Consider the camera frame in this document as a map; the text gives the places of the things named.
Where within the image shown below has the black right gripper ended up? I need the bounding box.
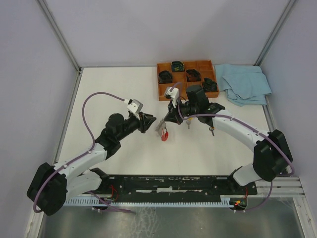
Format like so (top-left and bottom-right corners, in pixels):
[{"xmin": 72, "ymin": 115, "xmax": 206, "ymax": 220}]
[{"xmin": 164, "ymin": 97, "xmax": 198, "ymax": 125}]

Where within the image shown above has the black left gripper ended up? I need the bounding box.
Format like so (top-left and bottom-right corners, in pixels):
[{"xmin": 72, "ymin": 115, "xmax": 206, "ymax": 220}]
[{"xmin": 117, "ymin": 112, "xmax": 157, "ymax": 141}]

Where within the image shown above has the metal key organizer red handle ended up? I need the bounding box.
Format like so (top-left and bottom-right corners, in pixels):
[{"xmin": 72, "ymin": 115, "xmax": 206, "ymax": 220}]
[{"xmin": 156, "ymin": 119, "xmax": 169, "ymax": 142}]

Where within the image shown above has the key with red tag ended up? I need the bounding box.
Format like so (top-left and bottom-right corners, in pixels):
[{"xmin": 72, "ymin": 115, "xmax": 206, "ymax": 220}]
[{"xmin": 160, "ymin": 127, "xmax": 169, "ymax": 141}]

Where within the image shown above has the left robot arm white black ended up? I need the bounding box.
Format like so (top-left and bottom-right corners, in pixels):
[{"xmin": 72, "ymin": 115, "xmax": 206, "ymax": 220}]
[{"xmin": 27, "ymin": 112, "xmax": 156, "ymax": 216}]

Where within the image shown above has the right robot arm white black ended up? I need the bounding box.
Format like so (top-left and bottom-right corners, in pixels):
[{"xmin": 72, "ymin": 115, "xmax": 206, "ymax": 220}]
[{"xmin": 163, "ymin": 85, "xmax": 294, "ymax": 194}]

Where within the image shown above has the yellow tagged key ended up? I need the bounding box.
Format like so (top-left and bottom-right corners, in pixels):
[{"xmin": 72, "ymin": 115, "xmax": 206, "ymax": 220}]
[{"xmin": 186, "ymin": 119, "xmax": 191, "ymax": 129}]

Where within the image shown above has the dark rolled cloth grey pattern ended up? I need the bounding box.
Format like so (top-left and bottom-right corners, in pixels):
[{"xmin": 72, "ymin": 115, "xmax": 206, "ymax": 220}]
[{"xmin": 158, "ymin": 70, "xmax": 173, "ymax": 84}]

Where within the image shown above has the dark rolled cloth orange pattern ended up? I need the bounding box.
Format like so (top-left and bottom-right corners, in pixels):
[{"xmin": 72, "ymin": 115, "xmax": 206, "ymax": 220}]
[{"xmin": 186, "ymin": 69, "xmax": 201, "ymax": 82}]

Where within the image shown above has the dark rolled cloth green pattern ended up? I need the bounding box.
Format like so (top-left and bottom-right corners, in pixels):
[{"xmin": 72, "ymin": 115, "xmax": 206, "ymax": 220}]
[{"xmin": 202, "ymin": 77, "xmax": 218, "ymax": 92}]

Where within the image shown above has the dark rolled cloth yellow pattern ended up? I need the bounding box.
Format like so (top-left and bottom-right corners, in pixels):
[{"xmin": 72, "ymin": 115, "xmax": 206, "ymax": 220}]
[{"xmin": 171, "ymin": 60, "xmax": 185, "ymax": 72}]

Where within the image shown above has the wooden compartment tray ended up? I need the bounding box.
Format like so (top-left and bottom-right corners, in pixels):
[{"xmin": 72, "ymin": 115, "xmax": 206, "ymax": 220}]
[{"xmin": 157, "ymin": 59, "xmax": 219, "ymax": 101}]

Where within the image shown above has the light blue cloth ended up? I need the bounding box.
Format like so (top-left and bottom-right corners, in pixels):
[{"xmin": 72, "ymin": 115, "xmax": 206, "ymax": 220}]
[{"xmin": 214, "ymin": 64, "xmax": 272, "ymax": 107}]

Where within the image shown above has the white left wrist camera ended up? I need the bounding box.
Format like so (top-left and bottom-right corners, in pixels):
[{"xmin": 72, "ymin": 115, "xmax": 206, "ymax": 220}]
[{"xmin": 124, "ymin": 99, "xmax": 143, "ymax": 119}]

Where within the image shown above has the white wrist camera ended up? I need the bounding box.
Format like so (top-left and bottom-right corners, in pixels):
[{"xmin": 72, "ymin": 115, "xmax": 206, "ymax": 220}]
[
  {"xmin": 124, "ymin": 99, "xmax": 143, "ymax": 119},
  {"xmin": 164, "ymin": 86, "xmax": 179, "ymax": 108}
]

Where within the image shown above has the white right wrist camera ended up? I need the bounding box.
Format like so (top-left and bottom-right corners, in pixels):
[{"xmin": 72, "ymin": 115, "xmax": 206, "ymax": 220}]
[{"xmin": 164, "ymin": 86, "xmax": 179, "ymax": 108}]

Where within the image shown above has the light blue cable duct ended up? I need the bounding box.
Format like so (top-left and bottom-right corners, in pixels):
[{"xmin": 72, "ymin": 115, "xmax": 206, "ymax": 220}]
[{"xmin": 64, "ymin": 195, "xmax": 233, "ymax": 208}]

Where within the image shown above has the aluminium frame post right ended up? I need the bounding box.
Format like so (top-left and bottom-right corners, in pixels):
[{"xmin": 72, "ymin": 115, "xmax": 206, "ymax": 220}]
[{"xmin": 254, "ymin": 0, "xmax": 298, "ymax": 66}]

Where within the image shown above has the aluminium frame post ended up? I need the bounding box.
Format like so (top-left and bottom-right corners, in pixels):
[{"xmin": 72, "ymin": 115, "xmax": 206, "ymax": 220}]
[
  {"xmin": 36, "ymin": 0, "xmax": 81, "ymax": 71},
  {"xmin": 254, "ymin": 0, "xmax": 298, "ymax": 66}
]

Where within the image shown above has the aluminium frame post left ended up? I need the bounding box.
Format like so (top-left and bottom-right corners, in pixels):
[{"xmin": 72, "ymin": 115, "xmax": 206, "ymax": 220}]
[{"xmin": 36, "ymin": 0, "xmax": 81, "ymax": 71}]

